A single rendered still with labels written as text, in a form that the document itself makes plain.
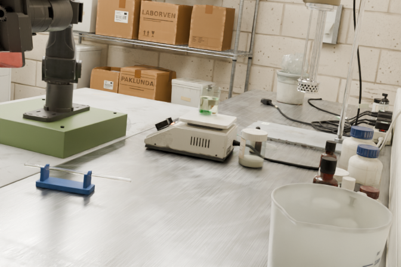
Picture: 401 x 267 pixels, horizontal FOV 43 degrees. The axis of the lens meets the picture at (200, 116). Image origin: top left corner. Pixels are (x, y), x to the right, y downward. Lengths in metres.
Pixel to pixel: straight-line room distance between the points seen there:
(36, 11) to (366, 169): 0.65
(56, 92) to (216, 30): 2.21
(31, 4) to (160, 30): 2.77
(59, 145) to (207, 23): 2.35
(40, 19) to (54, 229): 0.30
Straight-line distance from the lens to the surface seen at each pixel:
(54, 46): 1.17
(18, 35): 0.71
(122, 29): 3.58
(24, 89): 4.61
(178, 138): 1.18
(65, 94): 1.23
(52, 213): 0.84
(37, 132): 1.14
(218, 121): 1.18
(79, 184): 0.94
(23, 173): 1.02
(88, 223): 0.81
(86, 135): 1.17
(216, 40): 3.33
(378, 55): 3.51
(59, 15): 0.79
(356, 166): 1.02
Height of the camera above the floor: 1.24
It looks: 12 degrees down
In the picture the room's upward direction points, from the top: 6 degrees clockwise
